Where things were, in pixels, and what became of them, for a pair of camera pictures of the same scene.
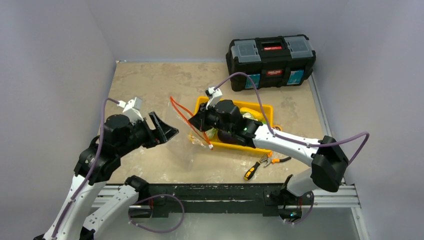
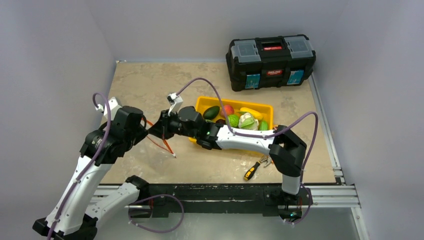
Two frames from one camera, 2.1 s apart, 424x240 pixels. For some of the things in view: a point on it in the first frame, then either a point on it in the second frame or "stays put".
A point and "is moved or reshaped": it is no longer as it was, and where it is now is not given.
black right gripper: [204, 116] to [164, 123]
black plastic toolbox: [270, 61] stays put
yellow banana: [256, 114] stays put
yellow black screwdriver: [251, 171] stays put
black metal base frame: [157, 200] stays put
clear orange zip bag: [188, 142] is moved or reshaped
